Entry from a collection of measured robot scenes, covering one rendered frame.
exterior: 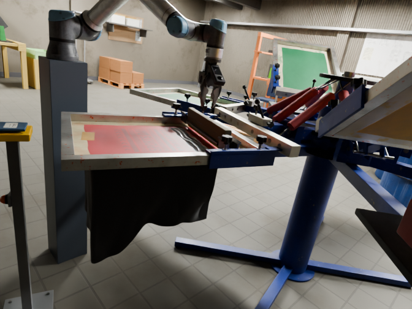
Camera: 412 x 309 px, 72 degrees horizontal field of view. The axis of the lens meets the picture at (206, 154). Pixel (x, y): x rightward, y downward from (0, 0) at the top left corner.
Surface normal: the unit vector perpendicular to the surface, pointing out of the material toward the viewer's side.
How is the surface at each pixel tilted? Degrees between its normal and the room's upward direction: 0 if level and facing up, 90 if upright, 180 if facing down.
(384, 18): 90
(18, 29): 90
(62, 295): 0
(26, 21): 90
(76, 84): 90
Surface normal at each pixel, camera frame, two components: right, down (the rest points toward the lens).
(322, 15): -0.72, 0.14
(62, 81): 0.68, 0.34
